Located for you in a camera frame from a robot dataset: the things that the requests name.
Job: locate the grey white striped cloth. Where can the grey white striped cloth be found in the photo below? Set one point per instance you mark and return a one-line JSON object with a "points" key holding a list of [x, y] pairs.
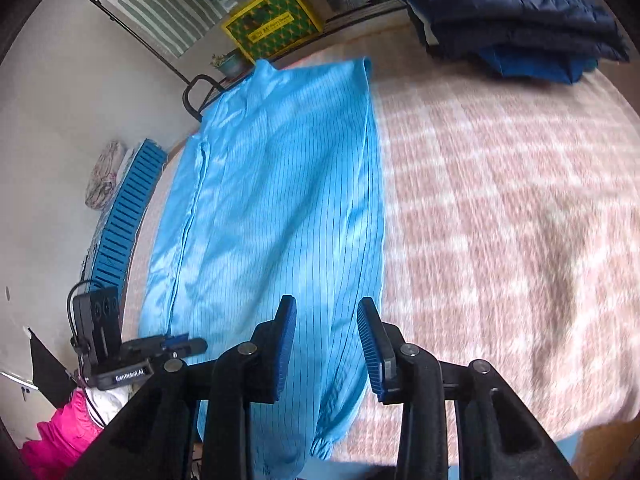
{"points": [[150, 5]]}

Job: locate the black metal clothes rack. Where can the black metal clothes rack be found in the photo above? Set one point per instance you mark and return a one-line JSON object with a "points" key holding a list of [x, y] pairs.
{"points": [[185, 97]]}

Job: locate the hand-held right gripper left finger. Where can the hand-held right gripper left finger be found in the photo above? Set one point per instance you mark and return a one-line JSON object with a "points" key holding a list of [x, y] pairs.
{"points": [[285, 345]]}

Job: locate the pink cloth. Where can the pink cloth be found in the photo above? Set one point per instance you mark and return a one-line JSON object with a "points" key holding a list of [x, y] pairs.
{"points": [[60, 440]]}

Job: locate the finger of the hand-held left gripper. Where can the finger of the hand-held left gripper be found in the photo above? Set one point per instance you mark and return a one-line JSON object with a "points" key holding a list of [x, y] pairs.
{"points": [[170, 347]]}

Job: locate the light blue striped jacket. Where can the light blue striped jacket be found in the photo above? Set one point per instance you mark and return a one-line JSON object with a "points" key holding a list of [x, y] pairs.
{"points": [[280, 185]]}

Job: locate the floral folded bedding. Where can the floral folded bedding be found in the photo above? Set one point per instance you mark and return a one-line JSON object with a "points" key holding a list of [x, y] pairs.
{"points": [[102, 180]]}

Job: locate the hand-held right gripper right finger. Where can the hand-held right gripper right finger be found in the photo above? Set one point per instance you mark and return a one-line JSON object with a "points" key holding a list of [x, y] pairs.
{"points": [[370, 350]]}

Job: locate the pink plaid blanket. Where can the pink plaid blanket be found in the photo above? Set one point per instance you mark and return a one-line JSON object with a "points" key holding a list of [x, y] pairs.
{"points": [[500, 210]]}

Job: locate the grey folded garment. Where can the grey folded garment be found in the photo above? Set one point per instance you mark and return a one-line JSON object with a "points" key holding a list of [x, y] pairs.
{"points": [[422, 25]]}

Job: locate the navy quilted jacket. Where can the navy quilted jacket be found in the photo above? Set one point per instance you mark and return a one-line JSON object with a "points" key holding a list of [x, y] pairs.
{"points": [[500, 0]]}

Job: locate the small potted plant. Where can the small potted plant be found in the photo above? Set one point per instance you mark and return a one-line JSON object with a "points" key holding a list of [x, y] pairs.
{"points": [[232, 65]]}

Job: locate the blue folded garment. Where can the blue folded garment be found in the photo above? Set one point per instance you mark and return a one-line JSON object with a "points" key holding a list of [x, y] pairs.
{"points": [[535, 67]]}

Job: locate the yellow green patterned box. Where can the yellow green patterned box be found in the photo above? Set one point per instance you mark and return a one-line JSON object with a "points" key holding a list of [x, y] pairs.
{"points": [[272, 22]]}

